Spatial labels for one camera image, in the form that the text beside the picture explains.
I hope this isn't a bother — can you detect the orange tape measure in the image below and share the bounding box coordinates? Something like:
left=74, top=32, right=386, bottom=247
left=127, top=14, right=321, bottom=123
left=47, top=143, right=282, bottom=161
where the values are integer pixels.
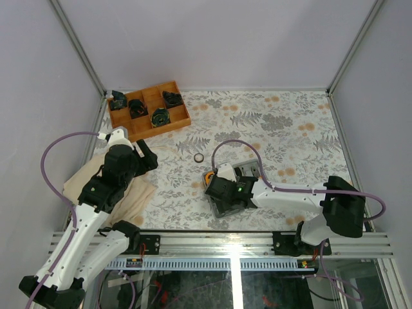
left=205, top=172, right=214, bottom=185

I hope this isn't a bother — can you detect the grey plastic tool case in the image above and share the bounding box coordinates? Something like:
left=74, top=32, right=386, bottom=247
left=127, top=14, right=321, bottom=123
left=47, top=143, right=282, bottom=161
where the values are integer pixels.
left=202, top=159, right=260, bottom=218

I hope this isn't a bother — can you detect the black tape roll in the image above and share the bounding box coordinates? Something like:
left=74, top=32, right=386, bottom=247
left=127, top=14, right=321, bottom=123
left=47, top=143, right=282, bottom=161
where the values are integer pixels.
left=194, top=153, right=204, bottom=163

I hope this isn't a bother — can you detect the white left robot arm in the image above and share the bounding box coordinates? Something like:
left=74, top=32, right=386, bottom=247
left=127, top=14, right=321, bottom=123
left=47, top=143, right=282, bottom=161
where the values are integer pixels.
left=19, top=127, right=158, bottom=308

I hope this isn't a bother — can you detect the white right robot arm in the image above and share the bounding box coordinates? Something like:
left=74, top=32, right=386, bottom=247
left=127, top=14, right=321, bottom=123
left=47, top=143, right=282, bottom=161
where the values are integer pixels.
left=203, top=162, right=365, bottom=257

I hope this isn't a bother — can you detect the beige cloth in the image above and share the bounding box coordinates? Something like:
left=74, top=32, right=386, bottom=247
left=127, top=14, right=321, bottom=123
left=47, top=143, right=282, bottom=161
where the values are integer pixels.
left=62, top=154, right=156, bottom=227

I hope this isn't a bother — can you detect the dark rolled item centre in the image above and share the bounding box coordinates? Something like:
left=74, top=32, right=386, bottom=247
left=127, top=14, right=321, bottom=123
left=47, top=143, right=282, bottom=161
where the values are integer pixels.
left=151, top=108, right=170, bottom=127

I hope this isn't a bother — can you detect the dark rolled item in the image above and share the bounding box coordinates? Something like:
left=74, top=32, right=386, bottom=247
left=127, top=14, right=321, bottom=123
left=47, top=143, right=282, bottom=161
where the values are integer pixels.
left=162, top=91, right=183, bottom=108
left=128, top=99, right=147, bottom=119
left=109, top=90, right=127, bottom=111
left=151, top=108, right=170, bottom=127

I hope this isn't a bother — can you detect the wooden compartment tray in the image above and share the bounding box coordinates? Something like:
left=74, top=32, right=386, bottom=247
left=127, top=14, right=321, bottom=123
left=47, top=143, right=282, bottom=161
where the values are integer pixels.
left=108, top=80, right=191, bottom=142

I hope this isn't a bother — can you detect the dark rolled item back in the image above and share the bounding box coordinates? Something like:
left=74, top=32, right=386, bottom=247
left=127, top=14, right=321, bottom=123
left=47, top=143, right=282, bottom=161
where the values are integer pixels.
left=162, top=91, right=183, bottom=108

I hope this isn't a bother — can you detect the dark rolled item far left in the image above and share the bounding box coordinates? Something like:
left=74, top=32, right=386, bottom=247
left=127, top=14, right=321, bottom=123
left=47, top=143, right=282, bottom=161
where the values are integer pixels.
left=109, top=90, right=127, bottom=111

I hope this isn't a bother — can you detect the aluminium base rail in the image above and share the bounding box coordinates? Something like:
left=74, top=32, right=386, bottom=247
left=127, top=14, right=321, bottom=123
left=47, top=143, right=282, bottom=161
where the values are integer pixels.
left=48, top=230, right=397, bottom=271

